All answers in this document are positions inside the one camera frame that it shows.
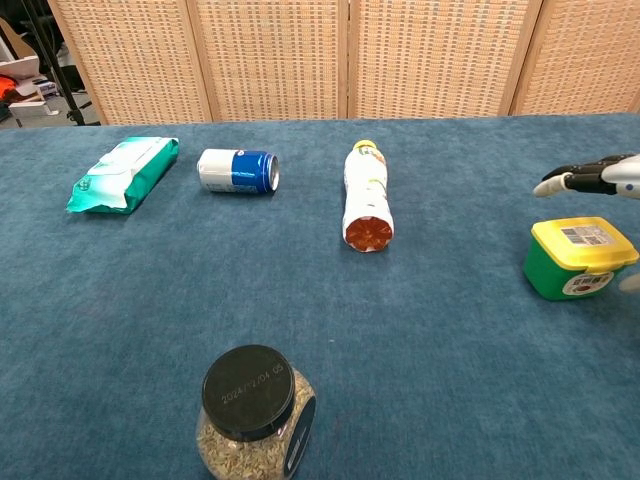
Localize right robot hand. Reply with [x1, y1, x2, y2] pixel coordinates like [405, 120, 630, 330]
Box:
[532, 153, 640, 296]

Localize green tub with yellow lid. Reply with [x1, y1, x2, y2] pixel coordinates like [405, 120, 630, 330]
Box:
[522, 216, 640, 302]

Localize white bottle with yellow cap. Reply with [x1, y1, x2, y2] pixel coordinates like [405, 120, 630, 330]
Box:
[341, 139, 395, 253]

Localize wooden rattan folding screen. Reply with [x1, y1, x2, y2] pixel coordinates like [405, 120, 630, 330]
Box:
[47, 0, 640, 126]

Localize blue table cloth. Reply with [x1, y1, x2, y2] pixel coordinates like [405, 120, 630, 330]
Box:
[0, 113, 640, 480]

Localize blue and white can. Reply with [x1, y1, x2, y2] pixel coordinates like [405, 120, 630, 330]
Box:
[196, 148, 280, 195]

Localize clear jar with black lid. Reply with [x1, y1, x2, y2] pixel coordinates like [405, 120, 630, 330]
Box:
[194, 344, 318, 480]

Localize green wet wipes pack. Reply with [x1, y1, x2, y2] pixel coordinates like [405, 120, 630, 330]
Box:
[66, 136, 180, 216]

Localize black tripod stand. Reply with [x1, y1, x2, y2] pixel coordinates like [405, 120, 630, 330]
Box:
[19, 0, 94, 127]

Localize white cardboard box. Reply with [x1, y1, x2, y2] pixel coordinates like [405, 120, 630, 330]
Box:
[0, 55, 56, 129]

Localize orange fabric item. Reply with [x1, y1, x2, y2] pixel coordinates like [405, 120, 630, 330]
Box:
[0, 74, 22, 103]

